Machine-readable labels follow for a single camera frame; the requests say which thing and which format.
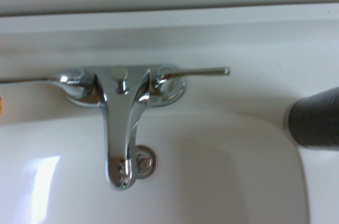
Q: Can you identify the chrome sink drain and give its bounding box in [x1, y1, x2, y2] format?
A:
[133, 145, 158, 179]

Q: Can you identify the white vanity sink top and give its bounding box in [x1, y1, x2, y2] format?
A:
[0, 2, 339, 224]

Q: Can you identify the black soap dispenser chrome pump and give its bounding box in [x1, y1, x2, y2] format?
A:
[283, 86, 339, 152]

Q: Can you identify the chrome two-handle faucet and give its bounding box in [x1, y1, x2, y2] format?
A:
[0, 64, 231, 192]

